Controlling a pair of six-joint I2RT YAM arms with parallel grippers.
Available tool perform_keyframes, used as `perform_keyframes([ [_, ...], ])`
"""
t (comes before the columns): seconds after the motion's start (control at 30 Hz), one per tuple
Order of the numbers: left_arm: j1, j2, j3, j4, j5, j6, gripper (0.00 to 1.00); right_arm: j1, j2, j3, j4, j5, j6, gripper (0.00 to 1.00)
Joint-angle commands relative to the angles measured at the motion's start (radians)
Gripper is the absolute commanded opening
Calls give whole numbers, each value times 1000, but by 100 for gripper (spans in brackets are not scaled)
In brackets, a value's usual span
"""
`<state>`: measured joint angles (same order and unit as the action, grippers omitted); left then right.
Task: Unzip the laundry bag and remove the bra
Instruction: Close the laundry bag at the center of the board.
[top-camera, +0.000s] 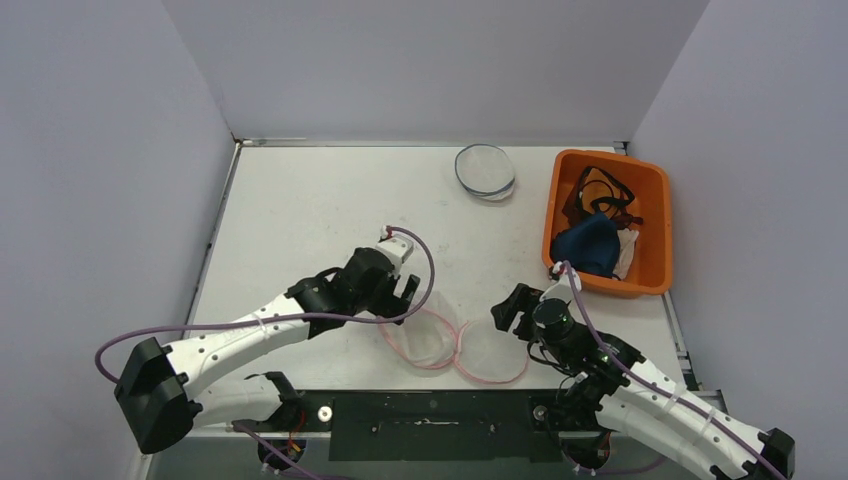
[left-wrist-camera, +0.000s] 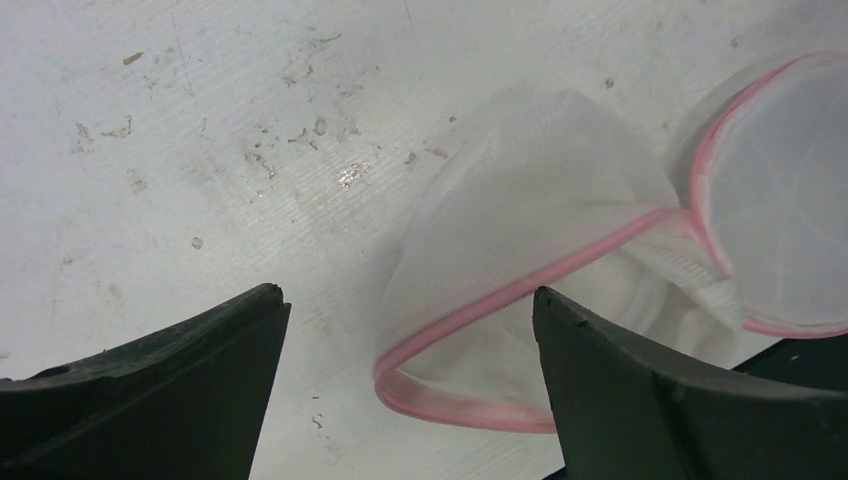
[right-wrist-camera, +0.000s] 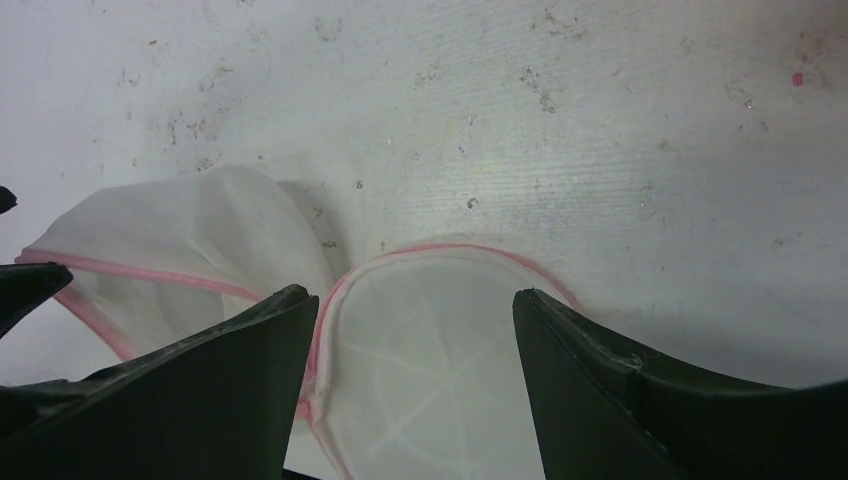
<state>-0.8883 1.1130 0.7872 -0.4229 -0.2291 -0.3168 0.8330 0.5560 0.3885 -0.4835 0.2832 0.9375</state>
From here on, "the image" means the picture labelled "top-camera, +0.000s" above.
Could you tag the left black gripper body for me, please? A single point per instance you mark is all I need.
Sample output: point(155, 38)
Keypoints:
point(379, 303)

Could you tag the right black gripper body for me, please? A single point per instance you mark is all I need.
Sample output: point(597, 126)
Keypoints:
point(521, 310)

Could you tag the pink-trimmed mesh laundry bag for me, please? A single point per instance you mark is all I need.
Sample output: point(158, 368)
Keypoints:
point(436, 338)

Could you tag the navy blue bra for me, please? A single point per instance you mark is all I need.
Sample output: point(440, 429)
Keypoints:
point(592, 246)

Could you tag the beige lace bra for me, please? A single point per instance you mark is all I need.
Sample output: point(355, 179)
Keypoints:
point(628, 239)

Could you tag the orange and black bra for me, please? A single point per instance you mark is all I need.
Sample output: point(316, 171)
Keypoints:
point(599, 192)

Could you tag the blue-trimmed mesh laundry bag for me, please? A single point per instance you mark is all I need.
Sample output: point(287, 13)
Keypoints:
point(485, 171)

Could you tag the red bra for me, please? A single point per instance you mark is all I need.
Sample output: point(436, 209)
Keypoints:
point(570, 212)

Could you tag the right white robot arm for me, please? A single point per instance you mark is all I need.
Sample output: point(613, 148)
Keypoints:
point(616, 388)

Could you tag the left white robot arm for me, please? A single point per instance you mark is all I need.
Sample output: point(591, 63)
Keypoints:
point(166, 390)

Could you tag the orange plastic bin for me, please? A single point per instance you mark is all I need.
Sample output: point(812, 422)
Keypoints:
point(651, 271)

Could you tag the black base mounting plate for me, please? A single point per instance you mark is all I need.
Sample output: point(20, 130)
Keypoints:
point(441, 425)

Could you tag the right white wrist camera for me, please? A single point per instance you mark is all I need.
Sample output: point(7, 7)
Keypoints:
point(566, 283)

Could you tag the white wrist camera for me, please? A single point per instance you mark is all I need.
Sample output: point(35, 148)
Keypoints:
point(395, 247)
point(566, 283)

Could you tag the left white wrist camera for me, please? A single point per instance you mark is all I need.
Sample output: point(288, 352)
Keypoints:
point(395, 247)

